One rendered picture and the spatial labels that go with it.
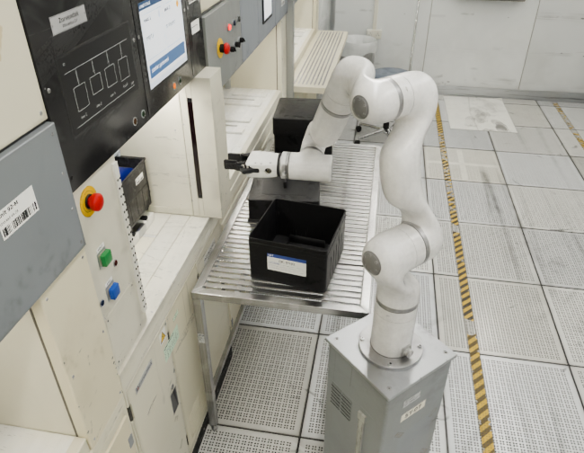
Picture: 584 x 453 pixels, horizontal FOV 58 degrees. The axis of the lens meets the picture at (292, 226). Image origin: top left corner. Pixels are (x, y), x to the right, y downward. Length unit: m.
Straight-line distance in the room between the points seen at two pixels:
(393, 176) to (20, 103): 0.80
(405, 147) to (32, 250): 0.82
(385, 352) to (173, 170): 0.97
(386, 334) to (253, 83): 2.11
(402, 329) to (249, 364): 1.22
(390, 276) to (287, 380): 1.29
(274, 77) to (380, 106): 2.10
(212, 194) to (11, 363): 0.95
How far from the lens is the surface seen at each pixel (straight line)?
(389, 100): 1.20
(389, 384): 1.54
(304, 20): 4.68
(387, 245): 1.31
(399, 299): 1.43
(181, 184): 1.95
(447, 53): 5.90
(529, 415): 2.61
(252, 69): 3.26
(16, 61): 1.00
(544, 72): 6.13
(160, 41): 1.51
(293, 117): 2.47
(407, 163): 1.27
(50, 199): 1.07
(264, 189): 2.17
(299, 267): 1.75
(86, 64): 1.18
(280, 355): 2.62
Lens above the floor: 1.93
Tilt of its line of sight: 34 degrees down
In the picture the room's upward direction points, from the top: straight up
